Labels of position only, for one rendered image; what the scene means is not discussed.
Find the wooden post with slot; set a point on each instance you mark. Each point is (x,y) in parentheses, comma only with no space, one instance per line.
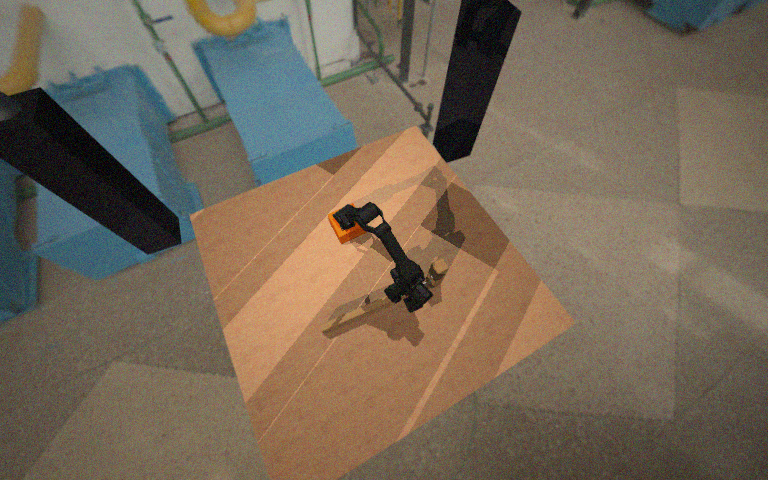
(437,272)

